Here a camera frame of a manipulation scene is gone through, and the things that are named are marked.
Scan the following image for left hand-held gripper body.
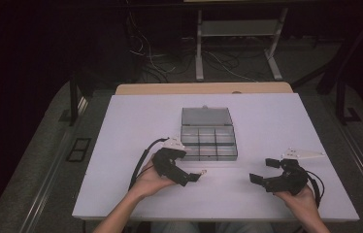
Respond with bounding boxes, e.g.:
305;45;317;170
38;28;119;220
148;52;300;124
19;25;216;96
151;136;191;187

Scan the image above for person's right leg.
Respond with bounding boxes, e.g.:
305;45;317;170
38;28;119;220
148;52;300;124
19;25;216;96
215;220;275;233

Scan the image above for black metal stand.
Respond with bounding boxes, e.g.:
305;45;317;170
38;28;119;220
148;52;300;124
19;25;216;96
289;8;363;126
68;69;90;127

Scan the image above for person's left hand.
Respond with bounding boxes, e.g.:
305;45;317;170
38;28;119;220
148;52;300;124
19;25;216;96
129;154;178;199

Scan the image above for person's left leg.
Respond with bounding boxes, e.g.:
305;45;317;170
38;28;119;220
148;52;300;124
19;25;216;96
149;220;204;233

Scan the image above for white floor cable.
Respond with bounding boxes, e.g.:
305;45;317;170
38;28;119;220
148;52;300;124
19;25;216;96
126;11;178;75

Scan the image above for grey metal stand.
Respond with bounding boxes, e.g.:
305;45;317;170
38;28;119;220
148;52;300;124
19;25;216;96
194;7;290;83

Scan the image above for person's leg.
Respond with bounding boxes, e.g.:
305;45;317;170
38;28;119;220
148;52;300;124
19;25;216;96
215;220;275;233
149;220;204;233

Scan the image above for wooden table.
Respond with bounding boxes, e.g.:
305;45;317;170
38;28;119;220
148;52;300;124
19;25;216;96
115;82;295;96

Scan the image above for person's right hand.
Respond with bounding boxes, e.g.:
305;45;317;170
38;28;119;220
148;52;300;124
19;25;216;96
273;185;319;216

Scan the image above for black floor cables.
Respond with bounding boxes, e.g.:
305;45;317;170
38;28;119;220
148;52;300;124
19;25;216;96
144;48;268;83

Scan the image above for clear plastic compartment box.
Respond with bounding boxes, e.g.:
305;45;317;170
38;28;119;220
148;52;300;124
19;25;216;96
180;104;239;162

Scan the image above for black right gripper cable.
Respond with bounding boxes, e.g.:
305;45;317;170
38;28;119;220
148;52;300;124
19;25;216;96
305;169;326;209

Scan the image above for white foam board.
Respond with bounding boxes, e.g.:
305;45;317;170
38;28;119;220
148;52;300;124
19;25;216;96
71;92;361;223

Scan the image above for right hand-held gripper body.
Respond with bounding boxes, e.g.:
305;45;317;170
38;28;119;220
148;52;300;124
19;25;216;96
264;148;326;197

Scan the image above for aluminium floor rail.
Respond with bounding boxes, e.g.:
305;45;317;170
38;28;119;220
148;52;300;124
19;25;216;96
17;96;90;233
321;96;363;210

